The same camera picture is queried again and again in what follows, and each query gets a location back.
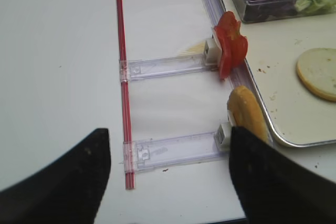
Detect tomato slices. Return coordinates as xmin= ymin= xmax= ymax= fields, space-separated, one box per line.
xmin=214 ymin=11 xmax=248 ymax=80

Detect white pusher block upper left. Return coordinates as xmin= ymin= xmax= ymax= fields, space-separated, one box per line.
xmin=203 ymin=28 xmax=222 ymax=67

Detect clear rail lower left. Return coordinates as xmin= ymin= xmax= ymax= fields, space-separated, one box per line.
xmin=131 ymin=132 xmax=226 ymax=173

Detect cream metal tray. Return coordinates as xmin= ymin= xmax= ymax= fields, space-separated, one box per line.
xmin=220 ymin=0 xmax=335 ymax=147

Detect white pusher block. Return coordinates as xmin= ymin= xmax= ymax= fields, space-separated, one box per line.
xmin=203 ymin=28 xmax=222 ymax=67
xmin=214 ymin=110 xmax=236 ymax=152

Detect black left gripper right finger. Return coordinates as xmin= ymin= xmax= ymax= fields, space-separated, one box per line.
xmin=229 ymin=126 xmax=335 ymax=223

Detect upright bun half left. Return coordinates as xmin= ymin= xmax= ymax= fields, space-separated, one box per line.
xmin=227 ymin=86 xmax=268 ymax=143

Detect bun base on tray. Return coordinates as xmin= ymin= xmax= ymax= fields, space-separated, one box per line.
xmin=296 ymin=48 xmax=335 ymax=102

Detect left red rod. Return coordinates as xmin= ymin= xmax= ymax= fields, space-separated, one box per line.
xmin=116 ymin=0 xmax=135 ymax=190

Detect clear rail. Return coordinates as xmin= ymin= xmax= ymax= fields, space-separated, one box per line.
xmin=127 ymin=54 xmax=218 ymax=82
xmin=131 ymin=132 xmax=226 ymax=173

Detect white pusher block lower left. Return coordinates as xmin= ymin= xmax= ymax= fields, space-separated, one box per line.
xmin=214 ymin=110 xmax=236 ymax=152

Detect clear rail upper left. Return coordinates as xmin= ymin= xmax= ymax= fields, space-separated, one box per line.
xmin=127 ymin=54 xmax=218 ymax=82

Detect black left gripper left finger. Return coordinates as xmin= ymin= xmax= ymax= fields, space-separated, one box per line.
xmin=1 ymin=128 xmax=110 ymax=223

